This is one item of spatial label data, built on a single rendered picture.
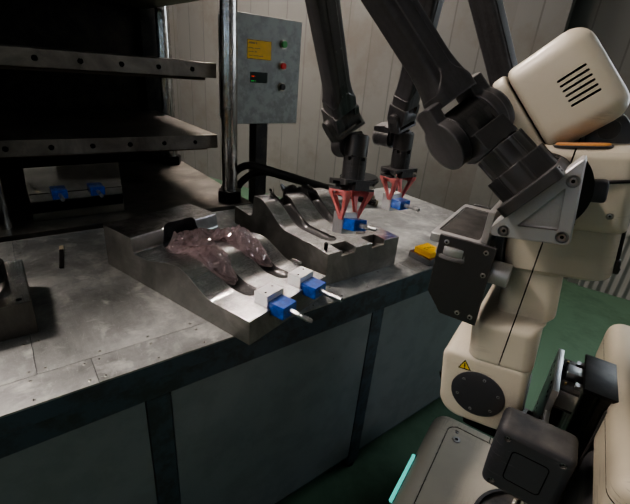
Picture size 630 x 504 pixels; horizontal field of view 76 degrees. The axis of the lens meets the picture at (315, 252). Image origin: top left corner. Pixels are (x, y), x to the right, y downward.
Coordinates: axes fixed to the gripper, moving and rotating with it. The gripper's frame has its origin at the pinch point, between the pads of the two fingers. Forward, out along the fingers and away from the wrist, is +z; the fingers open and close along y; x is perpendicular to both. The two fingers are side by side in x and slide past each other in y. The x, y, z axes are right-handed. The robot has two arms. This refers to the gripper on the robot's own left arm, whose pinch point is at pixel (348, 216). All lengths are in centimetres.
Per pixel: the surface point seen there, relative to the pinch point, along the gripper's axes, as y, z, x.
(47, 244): 60, 17, -56
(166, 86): 4, -42, -135
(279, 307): 26.4, 16.5, 11.7
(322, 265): 5.5, 12.9, -1.6
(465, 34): -204, -116, -119
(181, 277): 39.4, 14.4, -7.1
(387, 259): -17.3, 12.5, -0.5
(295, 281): 18.0, 14.0, 4.7
